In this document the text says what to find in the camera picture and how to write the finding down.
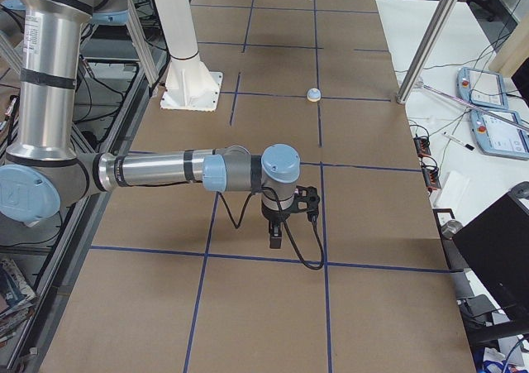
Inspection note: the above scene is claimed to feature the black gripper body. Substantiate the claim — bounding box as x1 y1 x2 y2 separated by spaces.
261 182 296 228

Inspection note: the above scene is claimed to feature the white blue desk bell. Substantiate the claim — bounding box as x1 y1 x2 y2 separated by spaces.
306 88 322 103

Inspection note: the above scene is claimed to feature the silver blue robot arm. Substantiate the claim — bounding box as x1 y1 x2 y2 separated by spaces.
1 0 302 248

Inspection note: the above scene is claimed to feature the orange black adapter upper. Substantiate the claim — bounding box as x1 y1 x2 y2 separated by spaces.
413 136 431 158

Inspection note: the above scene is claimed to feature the orange black adapter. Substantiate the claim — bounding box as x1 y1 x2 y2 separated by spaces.
413 136 431 158
421 164 441 192

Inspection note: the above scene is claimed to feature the orange black adapter lower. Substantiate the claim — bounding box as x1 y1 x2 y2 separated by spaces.
421 164 441 192

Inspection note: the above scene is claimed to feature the grey metal cylinder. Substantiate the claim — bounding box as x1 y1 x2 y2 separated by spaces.
441 219 464 240

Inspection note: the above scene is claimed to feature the white foam block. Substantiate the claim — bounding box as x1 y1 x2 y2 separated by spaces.
433 170 470 210

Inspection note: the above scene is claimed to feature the black marker pen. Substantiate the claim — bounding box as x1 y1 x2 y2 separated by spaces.
442 132 475 151

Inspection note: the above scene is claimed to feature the upper teach pendant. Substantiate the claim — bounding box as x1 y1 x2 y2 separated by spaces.
456 67 509 110

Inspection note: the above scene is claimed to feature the teach pendant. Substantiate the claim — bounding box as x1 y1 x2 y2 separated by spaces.
469 110 528 160
456 67 509 110

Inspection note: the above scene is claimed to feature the black computer monitor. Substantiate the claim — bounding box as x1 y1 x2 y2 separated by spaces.
453 192 528 320

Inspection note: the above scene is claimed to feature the silver metal rod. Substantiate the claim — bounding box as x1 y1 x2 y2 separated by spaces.
412 81 529 133

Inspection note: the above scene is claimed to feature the lower teach pendant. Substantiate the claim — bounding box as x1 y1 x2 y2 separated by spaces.
469 110 528 160

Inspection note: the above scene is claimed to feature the stack of magazines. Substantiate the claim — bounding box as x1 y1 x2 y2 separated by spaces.
1 255 37 347

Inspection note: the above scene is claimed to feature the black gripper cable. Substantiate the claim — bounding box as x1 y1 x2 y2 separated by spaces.
216 186 325 270

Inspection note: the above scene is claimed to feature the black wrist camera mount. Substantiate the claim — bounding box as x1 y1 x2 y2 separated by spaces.
288 185 321 222

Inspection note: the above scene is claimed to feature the aluminium frame post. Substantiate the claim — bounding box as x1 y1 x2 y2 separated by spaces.
396 0 458 104

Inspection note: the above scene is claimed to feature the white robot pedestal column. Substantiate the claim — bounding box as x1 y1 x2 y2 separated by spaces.
155 0 223 112

